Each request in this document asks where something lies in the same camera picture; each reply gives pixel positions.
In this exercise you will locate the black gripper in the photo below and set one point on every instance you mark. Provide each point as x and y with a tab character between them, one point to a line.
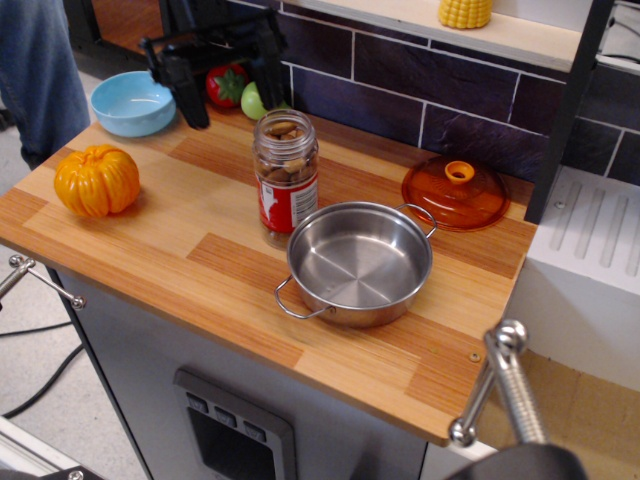
250	37

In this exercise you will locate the almond jar with red label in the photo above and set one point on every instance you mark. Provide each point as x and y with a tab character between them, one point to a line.
285	157

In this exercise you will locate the stainless steel pot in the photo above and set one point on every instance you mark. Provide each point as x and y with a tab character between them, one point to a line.
357	264

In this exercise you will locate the orange transparent pot lid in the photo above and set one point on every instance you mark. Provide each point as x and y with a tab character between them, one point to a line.
459	195

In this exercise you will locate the green toy pear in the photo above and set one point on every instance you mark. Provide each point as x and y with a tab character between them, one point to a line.
252	105

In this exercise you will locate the light blue bowl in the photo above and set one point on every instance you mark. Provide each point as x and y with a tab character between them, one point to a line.
133	105

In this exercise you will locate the orange toy pumpkin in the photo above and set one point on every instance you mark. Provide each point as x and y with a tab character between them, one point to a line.
98	181

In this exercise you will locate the person in blue jeans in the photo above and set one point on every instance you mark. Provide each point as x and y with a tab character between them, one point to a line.
40	83

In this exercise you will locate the yellow toy corn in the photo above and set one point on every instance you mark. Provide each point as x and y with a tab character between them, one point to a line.
465	14

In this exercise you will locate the metal clamp screw left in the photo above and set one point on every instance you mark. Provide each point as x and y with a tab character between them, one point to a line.
22	267

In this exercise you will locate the light wooden shelf board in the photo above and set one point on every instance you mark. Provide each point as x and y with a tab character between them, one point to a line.
505	36

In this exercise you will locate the grey oven control panel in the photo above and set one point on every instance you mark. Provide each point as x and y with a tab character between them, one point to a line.
235	438

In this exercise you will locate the black shelf post right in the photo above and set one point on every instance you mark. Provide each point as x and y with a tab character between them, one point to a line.
578	80

